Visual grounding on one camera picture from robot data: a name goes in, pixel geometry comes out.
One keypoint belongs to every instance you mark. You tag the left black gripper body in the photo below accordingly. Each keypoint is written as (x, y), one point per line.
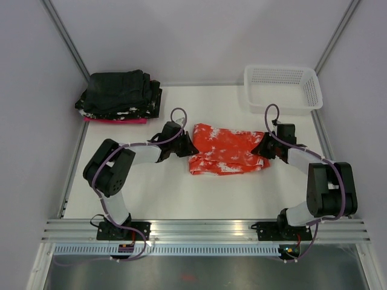
(181, 147)

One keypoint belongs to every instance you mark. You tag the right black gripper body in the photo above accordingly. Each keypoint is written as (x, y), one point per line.
(268, 147)

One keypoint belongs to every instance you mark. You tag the orange white tie-dye trousers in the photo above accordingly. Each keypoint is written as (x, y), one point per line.
(225, 151)

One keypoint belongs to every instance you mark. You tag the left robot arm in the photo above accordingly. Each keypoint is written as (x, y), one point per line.
(106, 172)

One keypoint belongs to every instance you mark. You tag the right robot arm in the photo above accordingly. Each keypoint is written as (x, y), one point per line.
(331, 191)

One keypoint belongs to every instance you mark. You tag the folded pink trousers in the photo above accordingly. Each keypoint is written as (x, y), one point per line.
(125, 121)

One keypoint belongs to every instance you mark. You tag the folded black white-speckled trousers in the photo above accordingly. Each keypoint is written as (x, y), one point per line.
(148, 108)

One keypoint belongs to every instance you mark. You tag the folded black trousers top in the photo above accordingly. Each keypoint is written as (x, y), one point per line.
(111, 91)

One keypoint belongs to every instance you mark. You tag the white perforated plastic basket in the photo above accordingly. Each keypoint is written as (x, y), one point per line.
(295, 90)

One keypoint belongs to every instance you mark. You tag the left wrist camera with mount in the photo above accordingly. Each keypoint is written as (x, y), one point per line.
(181, 122)

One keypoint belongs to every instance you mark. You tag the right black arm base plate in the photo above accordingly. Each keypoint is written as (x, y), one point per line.
(272, 231)

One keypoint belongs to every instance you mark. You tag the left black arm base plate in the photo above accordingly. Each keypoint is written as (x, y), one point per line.
(106, 231)

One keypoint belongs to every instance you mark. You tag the aluminium front rail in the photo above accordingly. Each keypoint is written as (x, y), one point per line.
(348, 231)

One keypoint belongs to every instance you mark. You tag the right aluminium frame post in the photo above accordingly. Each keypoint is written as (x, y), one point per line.
(337, 34)

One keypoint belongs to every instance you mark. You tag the aluminium frame post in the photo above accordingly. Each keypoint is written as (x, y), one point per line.
(65, 36)
(337, 34)

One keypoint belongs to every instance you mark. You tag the white slotted cable duct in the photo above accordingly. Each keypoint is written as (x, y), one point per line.
(164, 249)

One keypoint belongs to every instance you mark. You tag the left aluminium frame post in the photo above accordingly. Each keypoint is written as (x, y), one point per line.
(65, 36)

